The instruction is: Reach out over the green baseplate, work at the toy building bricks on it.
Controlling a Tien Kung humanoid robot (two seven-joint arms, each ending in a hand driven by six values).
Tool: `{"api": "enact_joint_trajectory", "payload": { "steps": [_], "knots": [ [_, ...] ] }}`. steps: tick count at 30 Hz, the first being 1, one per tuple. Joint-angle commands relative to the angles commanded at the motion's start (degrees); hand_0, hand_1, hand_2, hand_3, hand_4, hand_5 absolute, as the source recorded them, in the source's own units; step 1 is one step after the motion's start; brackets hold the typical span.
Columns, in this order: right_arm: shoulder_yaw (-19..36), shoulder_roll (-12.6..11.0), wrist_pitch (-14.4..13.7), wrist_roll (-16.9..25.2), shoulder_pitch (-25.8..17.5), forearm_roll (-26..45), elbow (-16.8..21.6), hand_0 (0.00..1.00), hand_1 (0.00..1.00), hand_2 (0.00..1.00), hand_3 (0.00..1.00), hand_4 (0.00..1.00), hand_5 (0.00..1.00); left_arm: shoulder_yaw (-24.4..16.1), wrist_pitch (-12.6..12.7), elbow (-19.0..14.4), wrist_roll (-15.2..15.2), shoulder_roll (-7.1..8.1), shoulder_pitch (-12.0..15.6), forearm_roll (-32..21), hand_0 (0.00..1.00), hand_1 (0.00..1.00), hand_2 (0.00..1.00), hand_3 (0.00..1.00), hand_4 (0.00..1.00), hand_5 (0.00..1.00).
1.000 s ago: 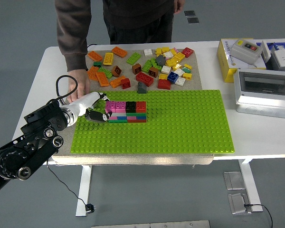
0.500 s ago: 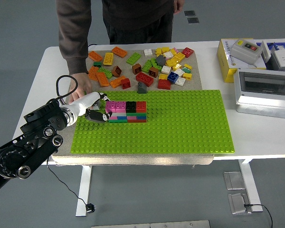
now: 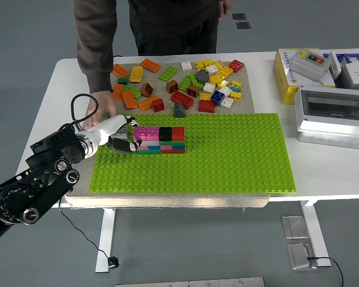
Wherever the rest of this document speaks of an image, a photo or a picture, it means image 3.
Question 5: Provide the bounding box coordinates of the person's left hand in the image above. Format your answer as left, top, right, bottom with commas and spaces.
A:
218, 0, 234, 19

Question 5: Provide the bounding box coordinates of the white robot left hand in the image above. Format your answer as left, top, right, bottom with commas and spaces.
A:
85, 114, 142, 155

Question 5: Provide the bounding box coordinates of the person's right hand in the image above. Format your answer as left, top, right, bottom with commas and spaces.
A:
85, 90, 118, 132

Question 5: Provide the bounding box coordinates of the pink 2x2 brick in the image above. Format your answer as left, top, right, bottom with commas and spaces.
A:
133, 126, 148, 142
146, 126, 161, 142

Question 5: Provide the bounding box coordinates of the green studded baseplate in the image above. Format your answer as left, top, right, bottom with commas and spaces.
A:
89, 112, 296, 194

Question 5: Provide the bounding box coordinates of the glossy orange 2x4 brick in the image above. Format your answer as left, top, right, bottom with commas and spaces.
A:
121, 90, 138, 110

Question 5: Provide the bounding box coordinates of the green 2x4 brick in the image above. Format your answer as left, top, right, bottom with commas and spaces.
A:
158, 65, 179, 83
188, 72, 205, 90
178, 74, 193, 93
123, 84, 143, 99

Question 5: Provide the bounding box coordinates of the red 2x2 brick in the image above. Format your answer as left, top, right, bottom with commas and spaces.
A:
228, 59, 245, 74
171, 126, 186, 142
151, 97, 165, 113

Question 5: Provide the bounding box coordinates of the person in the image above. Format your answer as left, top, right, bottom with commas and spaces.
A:
72, 0, 225, 57

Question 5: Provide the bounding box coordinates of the black 2x2 brick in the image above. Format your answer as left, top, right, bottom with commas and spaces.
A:
159, 126, 174, 142

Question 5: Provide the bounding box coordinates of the dark grey slope brick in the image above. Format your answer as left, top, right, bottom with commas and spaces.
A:
173, 102, 187, 118
196, 68, 209, 84

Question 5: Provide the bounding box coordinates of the red 2x4 brick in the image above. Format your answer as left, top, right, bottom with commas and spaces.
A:
198, 99, 216, 114
170, 90, 194, 109

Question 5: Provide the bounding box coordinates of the blue 2x2 brick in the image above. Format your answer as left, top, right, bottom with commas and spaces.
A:
211, 90, 226, 105

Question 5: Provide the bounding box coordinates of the grey-brown mat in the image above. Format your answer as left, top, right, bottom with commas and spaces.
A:
64, 62, 270, 209

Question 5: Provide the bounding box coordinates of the yellow and white cardboard box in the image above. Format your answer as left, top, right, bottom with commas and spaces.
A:
272, 48, 336, 105

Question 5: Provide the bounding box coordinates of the white table leg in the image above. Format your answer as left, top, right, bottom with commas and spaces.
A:
299, 199, 332, 268
95, 207, 117, 273

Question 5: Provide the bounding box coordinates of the white plastic panel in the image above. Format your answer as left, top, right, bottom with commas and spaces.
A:
328, 50, 349, 80

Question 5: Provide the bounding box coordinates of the long grey metal plate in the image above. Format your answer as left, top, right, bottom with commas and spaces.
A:
114, 276, 266, 287

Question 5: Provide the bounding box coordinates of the grey metal floor plate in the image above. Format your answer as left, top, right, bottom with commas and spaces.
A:
287, 241, 319, 271
281, 215, 310, 240

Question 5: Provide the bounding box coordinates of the grey push-button switch box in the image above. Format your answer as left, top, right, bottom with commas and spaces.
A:
289, 48, 331, 83

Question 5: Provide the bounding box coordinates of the black cord with plug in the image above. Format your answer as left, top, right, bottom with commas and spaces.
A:
58, 194, 123, 269

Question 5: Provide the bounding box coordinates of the white wall socket box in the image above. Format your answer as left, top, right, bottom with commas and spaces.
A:
339, 61, 359, 90

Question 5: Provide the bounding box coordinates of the white electrical enclosure box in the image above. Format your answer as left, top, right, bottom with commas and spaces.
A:
293, 86, 359, 150

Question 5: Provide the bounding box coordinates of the black floor cable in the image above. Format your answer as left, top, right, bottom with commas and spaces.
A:
306, 256, 345, 287

